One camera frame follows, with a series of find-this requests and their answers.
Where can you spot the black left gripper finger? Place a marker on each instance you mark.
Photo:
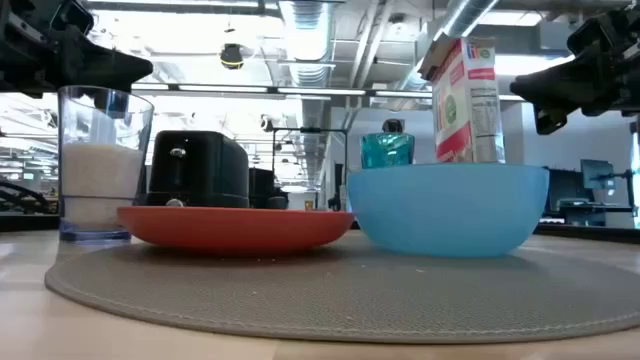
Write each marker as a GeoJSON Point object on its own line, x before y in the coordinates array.
{"type": "Point", "coordinates": [107, 84]}
{"type": "Point", "coordinates": [112, 62]}

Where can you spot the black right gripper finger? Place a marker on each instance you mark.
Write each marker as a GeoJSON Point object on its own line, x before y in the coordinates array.
{"type": "Point", "coordinates": [560, 86]}
{"type": "Point", "coordinates": [551, 119]}

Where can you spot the cinnamon cereal box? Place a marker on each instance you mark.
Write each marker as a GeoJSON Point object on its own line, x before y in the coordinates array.
{"type": "Point", "coordinates": [470, 110]}

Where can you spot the clear glass of milk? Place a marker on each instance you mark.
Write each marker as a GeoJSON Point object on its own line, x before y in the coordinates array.
{"type": "Point", "coordinates": [100, 175]}

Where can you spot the dark computer monitor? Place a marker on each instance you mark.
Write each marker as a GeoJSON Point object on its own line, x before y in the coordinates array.
{"type": "Point", "coordinates": [565, 187]}

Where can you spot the background desk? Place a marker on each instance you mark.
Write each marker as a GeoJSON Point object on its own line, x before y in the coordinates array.
{"type": "Point", "coordinates": [590, 210]}

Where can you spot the black ceiling dome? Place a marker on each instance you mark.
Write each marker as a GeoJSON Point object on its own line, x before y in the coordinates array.
{"type": "Point", "coordinates": [232, 56]}

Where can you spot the black toaster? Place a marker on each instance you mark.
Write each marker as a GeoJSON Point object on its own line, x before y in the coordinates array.
{"type": "Point", "coordinates": [210, 170]}

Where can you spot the blue bowl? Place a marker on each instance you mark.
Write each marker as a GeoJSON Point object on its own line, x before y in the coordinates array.
{"type": "Point", "coordinates": [450, 210]}

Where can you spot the teal transparent cup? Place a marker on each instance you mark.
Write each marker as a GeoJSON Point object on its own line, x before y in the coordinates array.
{"type": "Point", "coordinates": [387, 150]}

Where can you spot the ceiling light strip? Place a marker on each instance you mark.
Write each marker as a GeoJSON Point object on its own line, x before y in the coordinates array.
{"type": "Point", "coordinates": [280, 90]}

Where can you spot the black background equipment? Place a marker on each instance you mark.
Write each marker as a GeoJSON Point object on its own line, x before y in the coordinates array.
{"type": "Point", "coordinates": [262, 187]}

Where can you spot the orange plate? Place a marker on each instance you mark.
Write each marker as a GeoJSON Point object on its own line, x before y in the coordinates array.
{"type": "Point", "coordinates": [235, 230]}

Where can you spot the round grey placemat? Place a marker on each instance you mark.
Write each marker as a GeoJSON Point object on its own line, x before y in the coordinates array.
{"type": "Point", "coordinates": [325, 295]}

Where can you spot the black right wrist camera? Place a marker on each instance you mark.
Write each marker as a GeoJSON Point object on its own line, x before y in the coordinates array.
{"type": "Point", "coordinates": [590, 35]}

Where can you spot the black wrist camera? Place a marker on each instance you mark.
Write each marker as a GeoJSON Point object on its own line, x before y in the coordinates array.
{"type": "Point", "coordinates": [590, 35]}
{"type": "Point", "coordinates": [75, 17]}

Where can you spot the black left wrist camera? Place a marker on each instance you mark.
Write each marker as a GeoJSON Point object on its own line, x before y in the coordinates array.
{"type": "Point", "coordinates": [75, 17]}

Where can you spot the silver ventilation duct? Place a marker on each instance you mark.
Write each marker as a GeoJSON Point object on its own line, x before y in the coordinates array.
{"type": "Point", "coordinates": [467, 17]}
{"type": "Point", "coordinates": [306, 45]}

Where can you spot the black curved background frame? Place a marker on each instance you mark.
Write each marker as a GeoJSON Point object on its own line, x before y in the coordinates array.
{"type": "Point", "coordinates": [25, 197]}

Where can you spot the small black ceiling camera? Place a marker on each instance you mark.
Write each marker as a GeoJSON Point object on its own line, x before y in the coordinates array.
{"type": "Point", "coordinates": [266, 124]}

